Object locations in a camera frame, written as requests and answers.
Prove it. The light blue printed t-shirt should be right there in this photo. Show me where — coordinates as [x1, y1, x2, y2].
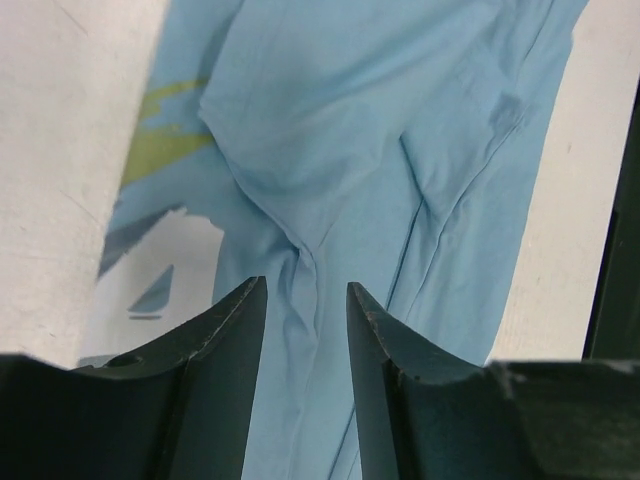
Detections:
[80, 1, 584, 479]

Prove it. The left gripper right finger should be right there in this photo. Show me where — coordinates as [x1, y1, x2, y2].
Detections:
[346, 282, 639, 480]

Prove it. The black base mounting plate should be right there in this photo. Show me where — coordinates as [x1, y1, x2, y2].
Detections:
[582, 99, 639, 360]

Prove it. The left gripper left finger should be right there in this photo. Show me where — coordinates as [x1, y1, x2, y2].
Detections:
[1, 277, 267, 479]

